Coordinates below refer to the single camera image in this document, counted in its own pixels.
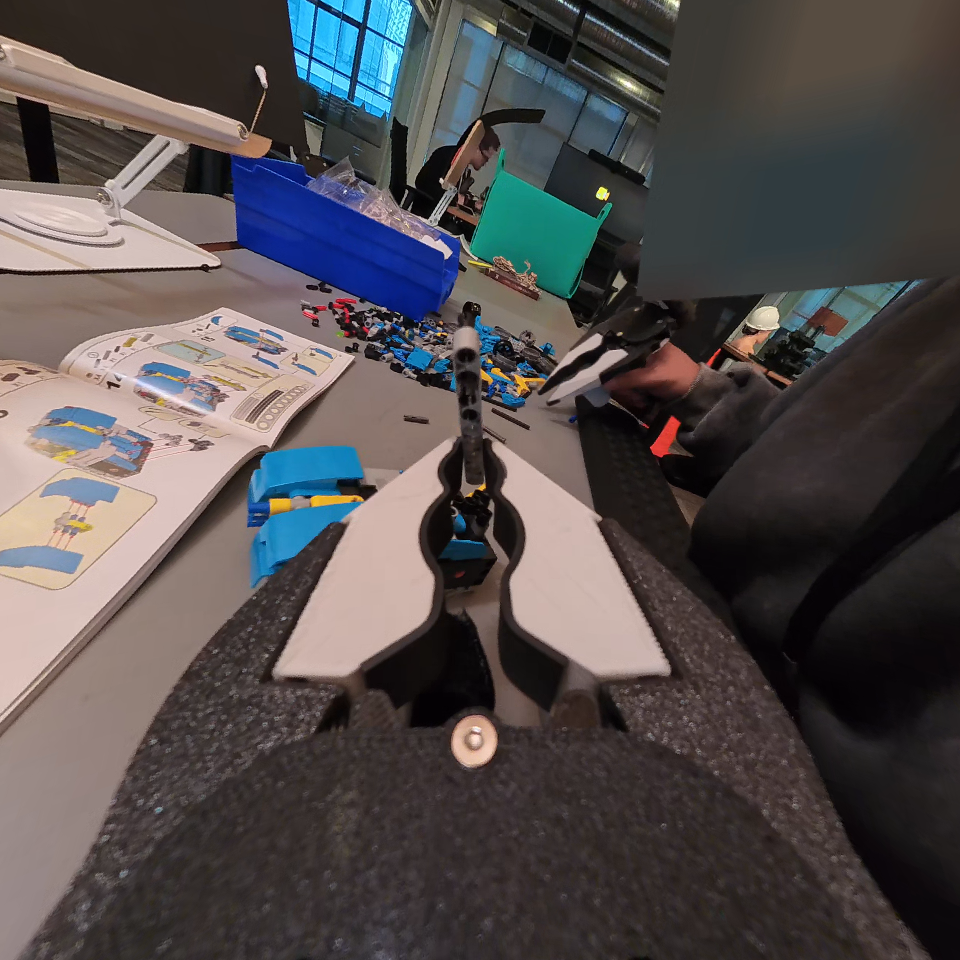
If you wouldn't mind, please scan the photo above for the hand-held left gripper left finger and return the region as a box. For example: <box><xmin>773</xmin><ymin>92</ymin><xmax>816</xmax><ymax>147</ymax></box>
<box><xmin>271</xmin><ymin>438</ymin><xmax>462</xmax><ymax>689</ymax></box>

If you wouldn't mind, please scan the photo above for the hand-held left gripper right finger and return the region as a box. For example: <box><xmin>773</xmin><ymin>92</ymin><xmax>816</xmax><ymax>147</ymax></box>
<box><xmin>486</xmin><ymin>438</ymin><xmax>672</xmax><ymax>710</ymax></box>

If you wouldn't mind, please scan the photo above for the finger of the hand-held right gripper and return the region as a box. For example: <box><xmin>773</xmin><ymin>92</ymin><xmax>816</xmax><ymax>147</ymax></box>
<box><xmin>555</xmin><ymin>332</ymin><xmax>614</xmax><ymax>378</ymax></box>
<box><xmin>538</xmin><ymin>358</ymin><xmax>614</xmax><ymax>410</ymax></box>

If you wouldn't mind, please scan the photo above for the grey perforated brick beam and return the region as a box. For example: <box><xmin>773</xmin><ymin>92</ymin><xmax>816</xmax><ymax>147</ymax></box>
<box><xmin>450</xmin><ymin>300</ymin><xmax>487</xmax><ymax>485</ymax></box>

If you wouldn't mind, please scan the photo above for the pile of brick pieces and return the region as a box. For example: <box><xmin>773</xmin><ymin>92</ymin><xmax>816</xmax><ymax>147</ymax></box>
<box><xmin>300</xmin><ymin>296</ymin><xmax>560</xmax><ymax>410</ymax></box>

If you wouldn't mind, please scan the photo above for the grey desk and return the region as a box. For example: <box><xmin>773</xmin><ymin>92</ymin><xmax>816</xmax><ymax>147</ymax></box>
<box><xmin>0</xmin><ymin>176</ymin><xmax>624</xmax><ymax>960</ymax></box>

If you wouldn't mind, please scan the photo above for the person's right hand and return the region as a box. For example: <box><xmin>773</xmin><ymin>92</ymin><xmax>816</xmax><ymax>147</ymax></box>
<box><xmin>606</xmin><ymin>341</ymin><xmax>704</xmax><ymax>423</ymax></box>

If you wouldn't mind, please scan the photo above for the wooden puzzle model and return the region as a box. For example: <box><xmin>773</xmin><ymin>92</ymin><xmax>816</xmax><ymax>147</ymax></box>
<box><xmin>478</xmin><ymin>255</ymin><xmax>543</xmax><ymax>301</ymax></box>

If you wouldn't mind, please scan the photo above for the black dimpled edge pad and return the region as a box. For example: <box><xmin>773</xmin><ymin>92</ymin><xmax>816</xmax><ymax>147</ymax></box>
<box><xmin>576</xmin><ymin>408</ymin><xmax>695</xmax><ymax>579</ymax></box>

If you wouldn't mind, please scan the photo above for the blue brick vehicle model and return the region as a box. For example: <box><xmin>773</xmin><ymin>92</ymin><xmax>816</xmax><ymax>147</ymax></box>
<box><xmin>246</xmin><ymin>444</ymin><xmax>500</xmax><ymax>594</ymax></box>

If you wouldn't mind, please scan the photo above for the black monitor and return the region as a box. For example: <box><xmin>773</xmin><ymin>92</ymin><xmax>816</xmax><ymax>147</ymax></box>
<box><xmin>543</xmin><ymin>142</ymin><xmax>650</xmax><ymax>249</ymax></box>

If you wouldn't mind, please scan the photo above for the heap of clear plastic bags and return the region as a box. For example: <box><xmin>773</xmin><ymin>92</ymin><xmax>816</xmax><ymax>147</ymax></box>
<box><xmin>306</xmin><ymin>156</ymin><xmax>444</xmax><ymax>241</ymax></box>

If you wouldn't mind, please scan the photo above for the blue plastic bin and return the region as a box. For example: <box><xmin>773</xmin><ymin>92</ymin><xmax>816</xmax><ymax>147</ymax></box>
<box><xmin>231</xmin><ymin>155</ymin><xmax>462</xmax><ymax>322</ymax></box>

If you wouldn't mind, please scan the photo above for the building instruction booklet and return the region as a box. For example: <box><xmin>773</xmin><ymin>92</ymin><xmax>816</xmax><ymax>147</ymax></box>
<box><xmin>0</xmin><ymin>306</ymin><xmax>355</xmax><ymax>732</ymax></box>

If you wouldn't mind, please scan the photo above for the white laptop stand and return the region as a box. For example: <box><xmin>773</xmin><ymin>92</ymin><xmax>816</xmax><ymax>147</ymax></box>
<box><xmin>0</xmin><ymin>36</ymin><xmax>273</xmax><ymax>275</ymax></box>

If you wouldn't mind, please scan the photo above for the dark panel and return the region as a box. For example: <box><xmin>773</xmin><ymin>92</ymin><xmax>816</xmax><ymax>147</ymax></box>
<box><xmin>0</xmin><ymin>0</ymin><xmax>310</xmax><ymax>155</ymax></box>

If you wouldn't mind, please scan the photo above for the black shoulder strap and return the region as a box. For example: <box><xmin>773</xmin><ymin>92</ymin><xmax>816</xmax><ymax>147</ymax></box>
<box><xmin>780</xmin><ymin>420</ymin><xmax>960</xmax><ymax>669</ymax></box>

